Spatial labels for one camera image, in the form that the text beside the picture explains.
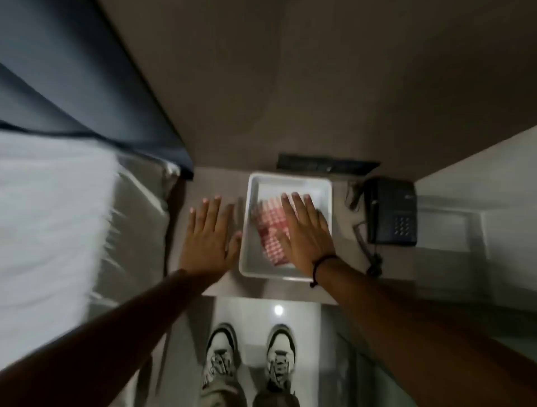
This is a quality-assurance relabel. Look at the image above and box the person's left hand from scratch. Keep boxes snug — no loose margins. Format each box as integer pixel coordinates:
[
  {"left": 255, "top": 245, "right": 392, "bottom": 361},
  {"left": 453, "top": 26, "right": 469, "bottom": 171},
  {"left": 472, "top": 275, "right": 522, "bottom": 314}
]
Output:
[{"left": 180, "top": 195, "right": 243, "bottom": 283}]

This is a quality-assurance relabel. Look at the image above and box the person's left white sneaker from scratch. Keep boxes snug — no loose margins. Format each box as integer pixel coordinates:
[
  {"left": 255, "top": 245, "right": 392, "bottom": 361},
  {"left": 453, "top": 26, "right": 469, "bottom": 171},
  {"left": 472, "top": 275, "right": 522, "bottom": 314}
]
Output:
[{"left": 202, "top": 322, "right": 241, "bottom": 390}]

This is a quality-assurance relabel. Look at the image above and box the person's right white sneaker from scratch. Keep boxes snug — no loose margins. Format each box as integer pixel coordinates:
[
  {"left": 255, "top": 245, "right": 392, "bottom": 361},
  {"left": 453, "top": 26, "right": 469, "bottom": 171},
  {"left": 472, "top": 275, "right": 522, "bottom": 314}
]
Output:
[{"left": 265, "top": 324, "right": 298, "bottom": 390}]

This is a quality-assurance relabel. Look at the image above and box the black wristband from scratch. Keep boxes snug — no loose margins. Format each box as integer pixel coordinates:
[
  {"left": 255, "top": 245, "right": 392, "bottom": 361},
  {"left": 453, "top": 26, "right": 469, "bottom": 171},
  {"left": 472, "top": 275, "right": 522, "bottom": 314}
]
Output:
[{"left": 310, "top": 254, "right": 339, "bottom": 289}]

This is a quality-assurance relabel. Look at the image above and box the person's left forearm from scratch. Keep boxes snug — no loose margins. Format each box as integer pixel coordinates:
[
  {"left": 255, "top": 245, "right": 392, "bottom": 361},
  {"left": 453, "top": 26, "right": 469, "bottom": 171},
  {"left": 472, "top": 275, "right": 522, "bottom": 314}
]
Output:
[{"left": 0, "top": 268, "right": 219, "bottom": 407}]

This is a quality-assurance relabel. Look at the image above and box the dark wall switch panel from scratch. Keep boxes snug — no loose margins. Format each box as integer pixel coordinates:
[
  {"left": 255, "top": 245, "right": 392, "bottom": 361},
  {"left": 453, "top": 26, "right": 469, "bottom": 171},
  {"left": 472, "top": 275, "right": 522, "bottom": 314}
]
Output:
[{"left": 276, "top": 153, "right": 381, "bottom": 178}]

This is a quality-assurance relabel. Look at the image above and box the black telephone cord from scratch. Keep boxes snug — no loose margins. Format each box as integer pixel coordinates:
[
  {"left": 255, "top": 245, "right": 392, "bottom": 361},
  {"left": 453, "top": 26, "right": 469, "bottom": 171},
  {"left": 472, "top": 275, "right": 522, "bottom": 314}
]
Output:
[{"left": 347, "top": 180, "right": 384, "bottom": 278}]

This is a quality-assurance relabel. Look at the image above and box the person's white sneaker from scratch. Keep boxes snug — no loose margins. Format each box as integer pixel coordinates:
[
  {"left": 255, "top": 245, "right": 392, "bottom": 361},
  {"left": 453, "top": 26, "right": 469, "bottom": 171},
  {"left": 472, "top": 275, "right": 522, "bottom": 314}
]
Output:
[
  {"left": 202, "top": 322, "right": 241, "bottom": 390},
  {"left": 265, "top": 324, "right": 298, "bottom": 390}
]

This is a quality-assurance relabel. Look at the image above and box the person's trouser leg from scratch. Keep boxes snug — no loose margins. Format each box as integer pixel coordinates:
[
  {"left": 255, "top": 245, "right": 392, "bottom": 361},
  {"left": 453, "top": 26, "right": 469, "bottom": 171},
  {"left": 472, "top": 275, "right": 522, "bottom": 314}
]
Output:
[
  {"left": 197, "top": 381, "right": 249, "bottom": 407},
  {"left": 252, "top": 382, "right": 301, "bottom": 407}
]

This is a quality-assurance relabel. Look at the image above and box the person's right trouser leg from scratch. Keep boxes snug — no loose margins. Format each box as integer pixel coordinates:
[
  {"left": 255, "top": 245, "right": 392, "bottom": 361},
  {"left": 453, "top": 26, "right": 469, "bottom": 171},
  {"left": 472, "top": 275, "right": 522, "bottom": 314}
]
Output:
[{"left": 252, "top": 382, "right": 301, "bottom": 407}]

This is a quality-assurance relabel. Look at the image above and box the dark padded headboard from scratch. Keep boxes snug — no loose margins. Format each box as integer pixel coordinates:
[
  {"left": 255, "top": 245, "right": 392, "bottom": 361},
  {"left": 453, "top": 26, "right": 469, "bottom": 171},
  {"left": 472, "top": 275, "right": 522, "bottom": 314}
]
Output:
[{"left": 0, "top": 0, "right": 194, "bottom": 179}]

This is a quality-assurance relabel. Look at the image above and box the black desk telephone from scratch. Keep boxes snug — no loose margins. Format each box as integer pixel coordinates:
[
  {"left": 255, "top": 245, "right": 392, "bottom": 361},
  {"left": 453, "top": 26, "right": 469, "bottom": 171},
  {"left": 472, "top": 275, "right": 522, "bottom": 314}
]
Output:
[{"left": 362, "top": 176, "right": 418, "bottom": 248}]

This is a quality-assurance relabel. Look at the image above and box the person's left trouser leg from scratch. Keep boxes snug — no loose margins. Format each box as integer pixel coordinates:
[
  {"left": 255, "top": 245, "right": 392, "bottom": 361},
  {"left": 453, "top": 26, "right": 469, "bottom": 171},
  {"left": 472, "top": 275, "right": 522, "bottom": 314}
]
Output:
[{"left": 197, "top": 381, "right": 249, "bottom": 407}]

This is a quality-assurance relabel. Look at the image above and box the bed with white sheet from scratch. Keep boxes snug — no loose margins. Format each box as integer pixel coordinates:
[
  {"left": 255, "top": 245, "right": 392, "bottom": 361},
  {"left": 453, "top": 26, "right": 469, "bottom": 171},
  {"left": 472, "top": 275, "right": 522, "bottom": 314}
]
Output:
[{"left": 0, "top": 129, "right": 182, "bottom": 407}]

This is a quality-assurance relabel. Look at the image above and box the person's right forearm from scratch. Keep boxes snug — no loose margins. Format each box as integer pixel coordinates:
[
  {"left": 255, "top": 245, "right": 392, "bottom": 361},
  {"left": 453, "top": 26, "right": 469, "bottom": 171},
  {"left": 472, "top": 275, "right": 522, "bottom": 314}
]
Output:
[{"left": 315, "top": 257, "right": 537, "bottom": 407}]

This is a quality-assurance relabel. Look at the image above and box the red checkered cloth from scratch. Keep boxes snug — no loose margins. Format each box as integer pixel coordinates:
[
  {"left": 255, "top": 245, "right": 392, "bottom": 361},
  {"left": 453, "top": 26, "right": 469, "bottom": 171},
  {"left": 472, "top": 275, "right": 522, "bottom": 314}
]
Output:
[{"left": 251, "top": 196, "right": 295, "bottom": 267}]

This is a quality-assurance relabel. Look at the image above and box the white rectangular tray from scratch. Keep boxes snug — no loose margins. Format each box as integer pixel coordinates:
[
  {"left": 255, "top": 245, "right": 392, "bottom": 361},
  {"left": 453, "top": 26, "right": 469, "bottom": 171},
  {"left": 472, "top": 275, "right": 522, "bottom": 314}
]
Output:
[{"left": 239, "top": 172, "right": 334, "bottom": 282}]

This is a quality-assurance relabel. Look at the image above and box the person's right hand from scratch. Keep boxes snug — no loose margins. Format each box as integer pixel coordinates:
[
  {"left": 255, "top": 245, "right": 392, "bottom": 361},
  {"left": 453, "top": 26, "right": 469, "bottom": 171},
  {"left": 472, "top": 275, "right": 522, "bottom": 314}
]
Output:
[{"left": 275, "top": 192, "right": 337, "bottom": 279}]

